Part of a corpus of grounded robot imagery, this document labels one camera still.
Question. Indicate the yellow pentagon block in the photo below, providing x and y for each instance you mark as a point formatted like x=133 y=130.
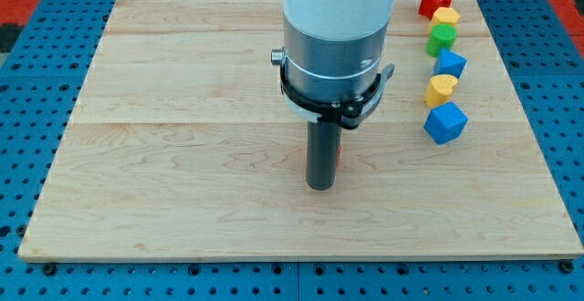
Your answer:
x=445 y=16

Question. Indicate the black clamp ring mount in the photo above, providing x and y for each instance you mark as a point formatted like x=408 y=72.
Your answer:
x=347 y=114

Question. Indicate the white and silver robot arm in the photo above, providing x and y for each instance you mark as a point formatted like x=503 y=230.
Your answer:
x=334 y=46

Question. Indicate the blue triangle block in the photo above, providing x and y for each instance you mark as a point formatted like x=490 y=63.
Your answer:
x=449 y=63

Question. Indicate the green cylinder block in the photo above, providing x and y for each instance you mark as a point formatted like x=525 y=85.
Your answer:
x=441 y=36

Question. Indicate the blue cube block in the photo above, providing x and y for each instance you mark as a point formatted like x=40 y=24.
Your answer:
x=445 y=123

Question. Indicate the red star block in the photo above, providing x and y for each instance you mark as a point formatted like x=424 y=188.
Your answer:
x=428 y=7

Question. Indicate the yellow heart block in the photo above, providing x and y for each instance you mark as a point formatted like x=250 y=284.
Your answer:
x=439 y=90

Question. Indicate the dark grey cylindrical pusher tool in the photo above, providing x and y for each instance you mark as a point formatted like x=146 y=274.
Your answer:
x=323 y=144

